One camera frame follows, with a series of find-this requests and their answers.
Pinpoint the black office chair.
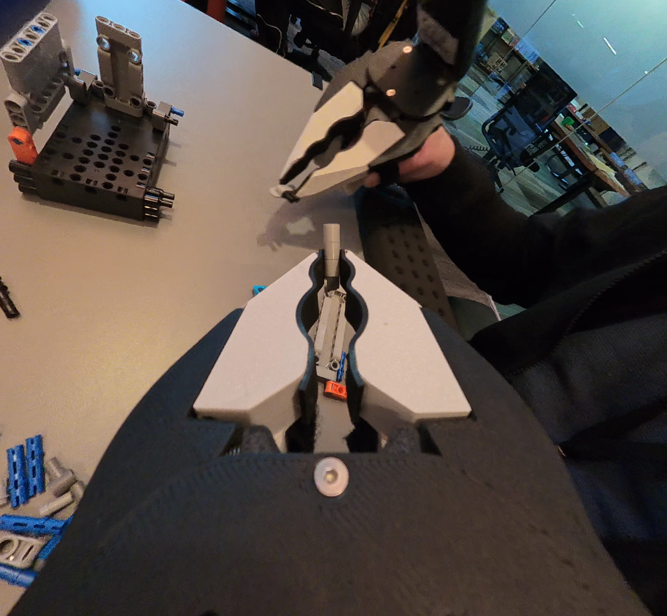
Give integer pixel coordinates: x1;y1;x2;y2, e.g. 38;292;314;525
482;80;584;164

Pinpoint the pile of building kit parts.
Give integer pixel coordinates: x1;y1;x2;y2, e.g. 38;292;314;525
0;432;86;588

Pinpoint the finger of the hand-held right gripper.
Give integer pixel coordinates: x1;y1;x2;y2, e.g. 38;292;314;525
295;114;445;200
278;83;370;183

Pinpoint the black base plate assembly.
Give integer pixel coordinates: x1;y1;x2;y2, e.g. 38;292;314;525
0;14;186;224

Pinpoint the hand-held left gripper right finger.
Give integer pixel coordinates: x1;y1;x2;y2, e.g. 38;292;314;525
336;252;472;452

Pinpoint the person's right forearm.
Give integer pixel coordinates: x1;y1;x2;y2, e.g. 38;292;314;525
402;148;667;309

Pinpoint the person's dark clothing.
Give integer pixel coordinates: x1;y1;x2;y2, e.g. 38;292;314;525
469;189;667;616

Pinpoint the grey building beam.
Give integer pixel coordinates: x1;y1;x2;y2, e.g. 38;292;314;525
311;224;353;382

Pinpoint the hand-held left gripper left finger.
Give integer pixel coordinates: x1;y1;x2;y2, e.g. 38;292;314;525
194;252;332;452

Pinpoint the black perforated panel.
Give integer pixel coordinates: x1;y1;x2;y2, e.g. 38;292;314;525
358;187;461;333

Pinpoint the person's right hand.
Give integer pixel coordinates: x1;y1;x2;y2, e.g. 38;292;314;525
365;127;457;192

